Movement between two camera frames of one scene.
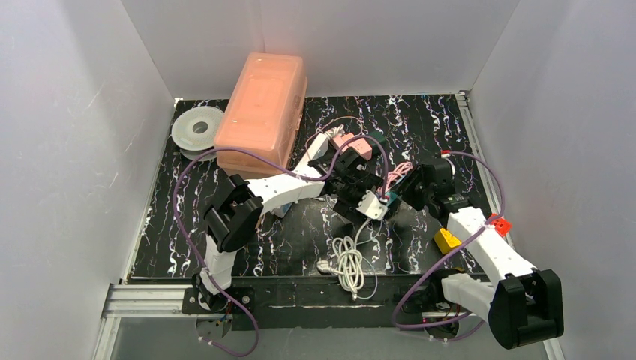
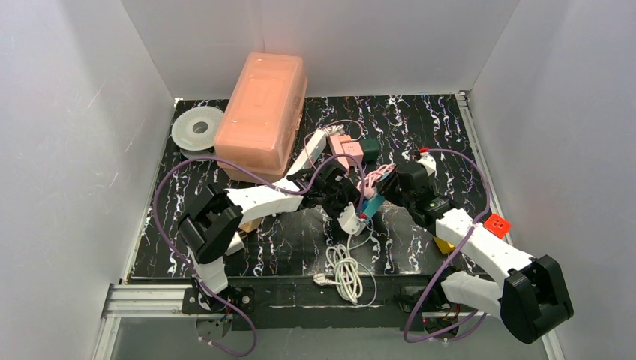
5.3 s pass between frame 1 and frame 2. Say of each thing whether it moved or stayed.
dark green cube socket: moved
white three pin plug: moved
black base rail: stayed
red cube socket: stayed
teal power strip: moved
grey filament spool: stayed
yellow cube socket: stayed
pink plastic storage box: stayed
